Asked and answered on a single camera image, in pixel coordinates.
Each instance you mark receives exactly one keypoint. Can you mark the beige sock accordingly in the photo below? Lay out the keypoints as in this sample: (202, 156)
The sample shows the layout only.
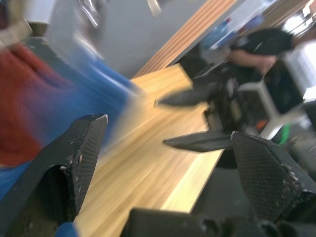
(14, 32)

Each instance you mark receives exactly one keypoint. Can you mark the clear plastic hanger clip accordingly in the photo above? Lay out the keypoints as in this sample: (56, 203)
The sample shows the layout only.
(89, 12)

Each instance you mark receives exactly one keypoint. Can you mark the orange-red ribbed sock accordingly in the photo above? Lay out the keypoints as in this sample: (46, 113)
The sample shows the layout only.
(32, 98)

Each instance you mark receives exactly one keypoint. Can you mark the person in black shirt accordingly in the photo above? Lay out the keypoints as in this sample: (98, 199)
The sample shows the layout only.
(264, 44)

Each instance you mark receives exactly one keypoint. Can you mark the black and white equipment box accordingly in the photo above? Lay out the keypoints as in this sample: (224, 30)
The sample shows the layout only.
(291, 79)

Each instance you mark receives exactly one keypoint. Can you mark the blue and white poster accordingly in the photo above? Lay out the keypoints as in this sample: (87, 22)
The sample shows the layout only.
(229, 29)

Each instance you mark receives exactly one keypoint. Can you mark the blue sock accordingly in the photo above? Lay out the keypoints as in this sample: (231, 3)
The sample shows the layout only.
(108, 91)

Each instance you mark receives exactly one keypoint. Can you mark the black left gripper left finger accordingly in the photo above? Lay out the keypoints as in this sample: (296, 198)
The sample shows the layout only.
(56, 158)

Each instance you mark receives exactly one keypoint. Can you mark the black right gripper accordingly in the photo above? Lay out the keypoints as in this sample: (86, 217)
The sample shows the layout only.
(225, 106)

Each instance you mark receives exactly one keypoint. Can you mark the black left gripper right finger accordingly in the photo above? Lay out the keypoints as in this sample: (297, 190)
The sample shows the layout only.
(261, 168)

